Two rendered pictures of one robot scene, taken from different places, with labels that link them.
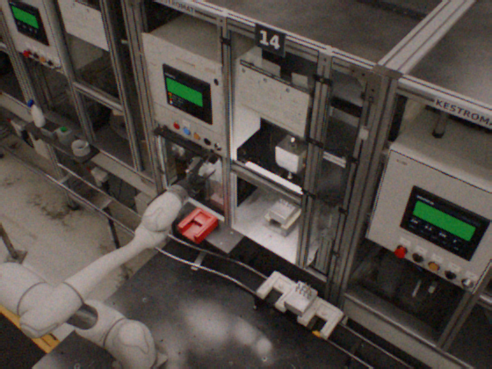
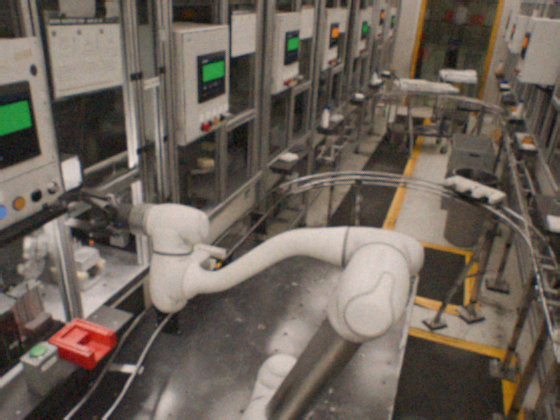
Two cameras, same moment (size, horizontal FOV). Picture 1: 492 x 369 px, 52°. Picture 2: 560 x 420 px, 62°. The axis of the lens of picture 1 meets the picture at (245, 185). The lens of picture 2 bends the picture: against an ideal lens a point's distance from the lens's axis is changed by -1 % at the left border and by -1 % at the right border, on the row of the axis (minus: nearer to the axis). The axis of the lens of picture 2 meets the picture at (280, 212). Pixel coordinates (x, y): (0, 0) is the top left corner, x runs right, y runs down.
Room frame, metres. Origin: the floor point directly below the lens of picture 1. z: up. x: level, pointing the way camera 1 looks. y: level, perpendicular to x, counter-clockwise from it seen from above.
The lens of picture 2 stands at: (1.40, 1.49, 1.98)
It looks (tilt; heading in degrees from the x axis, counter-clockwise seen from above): 26 degrees down; 252
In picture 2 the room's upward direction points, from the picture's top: 3 degrees clockwise
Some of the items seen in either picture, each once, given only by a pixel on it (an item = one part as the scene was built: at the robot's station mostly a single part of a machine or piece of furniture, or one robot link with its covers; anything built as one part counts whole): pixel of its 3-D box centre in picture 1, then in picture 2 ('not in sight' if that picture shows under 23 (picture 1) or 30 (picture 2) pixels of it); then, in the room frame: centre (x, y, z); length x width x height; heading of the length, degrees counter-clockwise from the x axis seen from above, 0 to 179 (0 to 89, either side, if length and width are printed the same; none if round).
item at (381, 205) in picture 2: not in sight; (391, 163); (-1.68, -3.53, 0.01); 5.85 x 0.59 x 0.01; 53
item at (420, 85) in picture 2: not in sight; (421, 113); (-2.41, -4.16, 0.48); 0.88 x 0.56 x 0.96; 161
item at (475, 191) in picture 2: not in sight; (472, 192); (-0.65, -0.81, 0.84); 0.37 x 0.14 x 0.10; 111
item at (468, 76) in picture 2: not in sight; (454, 100); (-3.51, -4.93, 0.48); 0.84 x 0.58 x 0.97; 61
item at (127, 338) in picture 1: (133, 343); (281, 390); (1.03, 0.48, 0.85); 0.18 x 0.16 x 0.22; 57
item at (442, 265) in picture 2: not in sight; (441, 274); (-0.80, -1.10, 0.01); 1.00 x 0.55 x 0.01; 53
